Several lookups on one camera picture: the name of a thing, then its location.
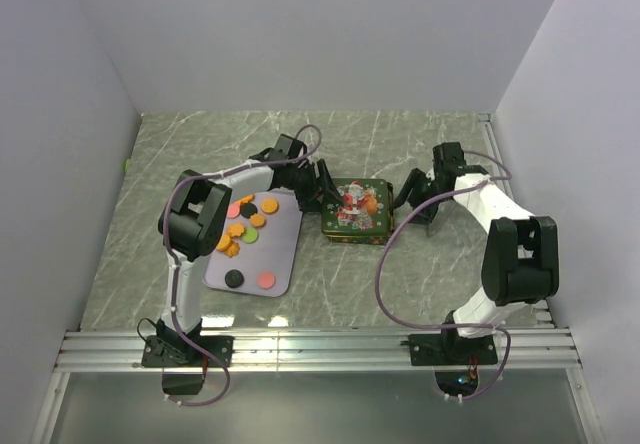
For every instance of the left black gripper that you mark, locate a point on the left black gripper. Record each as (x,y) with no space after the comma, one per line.
(308,201)

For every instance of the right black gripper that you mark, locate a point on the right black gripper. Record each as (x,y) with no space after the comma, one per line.
(416,179)

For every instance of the gold tin lid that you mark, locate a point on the gold tin lid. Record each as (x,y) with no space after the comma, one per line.
(366,203)

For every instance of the round tan biscuit top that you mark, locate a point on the round tan biscuit top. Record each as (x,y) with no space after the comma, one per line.
(270,206)

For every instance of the round tan biscuit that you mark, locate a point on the round tan biscuit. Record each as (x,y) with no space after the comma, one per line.
(270,206)
(224,243)

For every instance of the green cookie tin box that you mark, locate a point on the green cookie tin box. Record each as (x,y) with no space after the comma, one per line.
(349,235)

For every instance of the black sandwich cookie bottom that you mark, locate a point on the black sandwich cookie bottom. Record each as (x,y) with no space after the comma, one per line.
(234,278)

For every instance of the black sandwich cookie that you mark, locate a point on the black sandwich cookie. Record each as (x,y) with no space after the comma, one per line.
(247,210)
(234,278)

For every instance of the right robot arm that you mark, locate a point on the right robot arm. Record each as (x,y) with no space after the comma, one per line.
(520,265)

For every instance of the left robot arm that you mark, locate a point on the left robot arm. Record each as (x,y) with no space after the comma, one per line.
(192,222)

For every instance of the orange round cookie middle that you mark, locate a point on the orange round cookie middle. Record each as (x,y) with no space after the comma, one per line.
(257,220)

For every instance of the orange fish cookie top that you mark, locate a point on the orange fish cookie top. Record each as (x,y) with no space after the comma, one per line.
(247,199)

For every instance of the purple plastic tray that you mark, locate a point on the purple plastic tray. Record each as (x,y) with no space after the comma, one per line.
(274,251)

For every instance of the black sandwich cookie top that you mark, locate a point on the black sandwich cookie top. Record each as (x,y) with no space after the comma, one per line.
(247,210)

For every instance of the green macaron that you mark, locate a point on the green macaron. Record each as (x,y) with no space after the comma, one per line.
(250,235)

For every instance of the pink sandwich cookie top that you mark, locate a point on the pink sandwich cookie top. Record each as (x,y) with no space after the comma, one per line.
(233,211)

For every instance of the pink sandwich cookie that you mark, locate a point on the pink sandwich cookie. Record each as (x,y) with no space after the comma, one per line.
(266,280)
(233,211)

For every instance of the orange flower cookie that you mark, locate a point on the orange flower cookie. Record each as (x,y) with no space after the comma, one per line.
(236,230)

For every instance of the pink sandwich cookie bottom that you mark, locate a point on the pink sandwich cookie bottom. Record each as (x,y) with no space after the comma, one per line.
(266,280)

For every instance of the orange swirl cookie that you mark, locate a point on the orange swirl cookie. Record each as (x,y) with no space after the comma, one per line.
(232,250)

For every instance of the round tan biscuit left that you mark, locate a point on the round tan biscuit left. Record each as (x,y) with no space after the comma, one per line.
(224,243)

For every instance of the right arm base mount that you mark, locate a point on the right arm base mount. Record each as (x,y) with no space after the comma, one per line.
(449,349)

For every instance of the aluminium rail frame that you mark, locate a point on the aluminium rail frame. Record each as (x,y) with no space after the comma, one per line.
(320,364)

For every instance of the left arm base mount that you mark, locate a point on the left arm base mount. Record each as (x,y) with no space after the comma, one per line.
(183,367)

